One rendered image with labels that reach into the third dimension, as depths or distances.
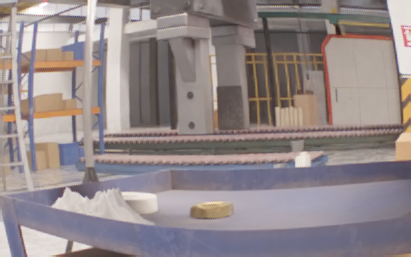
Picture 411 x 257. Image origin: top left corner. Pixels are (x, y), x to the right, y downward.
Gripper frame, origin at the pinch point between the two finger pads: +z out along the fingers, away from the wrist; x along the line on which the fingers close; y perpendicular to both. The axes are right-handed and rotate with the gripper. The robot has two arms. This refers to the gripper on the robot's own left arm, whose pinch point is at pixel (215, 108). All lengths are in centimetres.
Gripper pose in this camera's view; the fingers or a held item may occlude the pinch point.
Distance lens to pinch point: 55.2
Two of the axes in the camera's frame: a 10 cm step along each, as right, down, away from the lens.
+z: 0.5, 10.0, 0.4
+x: -5.0, 0.6, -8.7
